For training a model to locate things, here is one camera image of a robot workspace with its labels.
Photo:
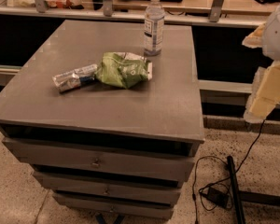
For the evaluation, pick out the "grey drawer cabinet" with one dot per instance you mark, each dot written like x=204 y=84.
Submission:
x=163 y=115

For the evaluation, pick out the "clear plastic water bottle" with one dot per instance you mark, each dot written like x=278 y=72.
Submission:
x=153 y=30

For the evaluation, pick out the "grey metal railing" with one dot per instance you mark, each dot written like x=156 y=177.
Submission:
x=246 y=13

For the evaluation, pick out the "grey drawer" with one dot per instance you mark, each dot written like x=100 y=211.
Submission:
x=117 y=207
x=101 y=159
x=110 y=189

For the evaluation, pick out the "silver blue foil packet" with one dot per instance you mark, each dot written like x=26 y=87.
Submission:
x=75 y=78

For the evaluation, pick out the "green chip bag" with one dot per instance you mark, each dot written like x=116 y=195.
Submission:
x=124 y=69

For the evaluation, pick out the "black floor bar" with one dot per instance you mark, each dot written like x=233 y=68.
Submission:
x=240 y=216

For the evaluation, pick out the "middle grey drawer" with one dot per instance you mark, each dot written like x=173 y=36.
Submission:
x=110 y=189

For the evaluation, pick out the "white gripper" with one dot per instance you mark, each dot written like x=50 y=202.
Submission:
x=278 y=36

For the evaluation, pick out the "bottom grey drawer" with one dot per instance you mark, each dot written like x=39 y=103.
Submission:
x=117 y=207

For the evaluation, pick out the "top grey drawer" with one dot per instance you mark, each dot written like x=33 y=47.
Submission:
x=101 y=159

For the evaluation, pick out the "black power adapter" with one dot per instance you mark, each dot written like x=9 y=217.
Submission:
x=217 y=197

